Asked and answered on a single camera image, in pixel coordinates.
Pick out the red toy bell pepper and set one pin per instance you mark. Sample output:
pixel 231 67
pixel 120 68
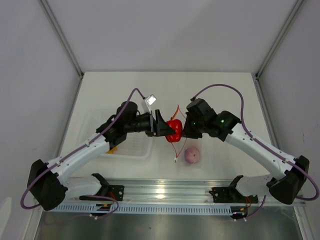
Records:
pixel 177 126

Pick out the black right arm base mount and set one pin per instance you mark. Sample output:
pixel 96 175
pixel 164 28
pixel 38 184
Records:
pixel 228 195

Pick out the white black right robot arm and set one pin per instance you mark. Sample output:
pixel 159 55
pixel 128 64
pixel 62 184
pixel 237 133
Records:
pixel 287 174

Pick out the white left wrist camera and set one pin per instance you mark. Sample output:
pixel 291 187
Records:
pixel 147 103

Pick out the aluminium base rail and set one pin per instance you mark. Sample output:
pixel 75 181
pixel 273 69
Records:
pixel 170 191

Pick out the aluminium frame post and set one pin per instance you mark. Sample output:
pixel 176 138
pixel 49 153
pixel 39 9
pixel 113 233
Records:
pixel 280 36
pixel 53 21

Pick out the purple toy onion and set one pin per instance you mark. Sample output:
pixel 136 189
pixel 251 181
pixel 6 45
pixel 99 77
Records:
pixel 192 155

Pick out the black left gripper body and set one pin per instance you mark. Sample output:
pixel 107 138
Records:
pixel 145 124

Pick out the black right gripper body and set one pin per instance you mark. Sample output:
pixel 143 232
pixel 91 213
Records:
pixel 193 129

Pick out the orange toy croissant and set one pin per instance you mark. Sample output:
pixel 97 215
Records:
pixel 112 151

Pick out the white slotted cable duct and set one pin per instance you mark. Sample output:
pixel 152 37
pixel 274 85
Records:
pixel 129 208

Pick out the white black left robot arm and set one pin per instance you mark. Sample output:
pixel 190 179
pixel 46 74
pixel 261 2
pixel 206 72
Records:
pixel 109 135

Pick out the aluminium frame post left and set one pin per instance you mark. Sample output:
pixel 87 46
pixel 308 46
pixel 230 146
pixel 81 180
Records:
pixel 53 21

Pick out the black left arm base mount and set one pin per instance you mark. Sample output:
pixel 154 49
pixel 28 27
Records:
pixel 115 192

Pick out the clear zip bag orange zipper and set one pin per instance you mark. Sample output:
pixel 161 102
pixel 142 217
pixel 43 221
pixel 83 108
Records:
pixel 184 143

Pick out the aluminium frame post right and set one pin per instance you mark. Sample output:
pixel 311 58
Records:
pixel 280 36

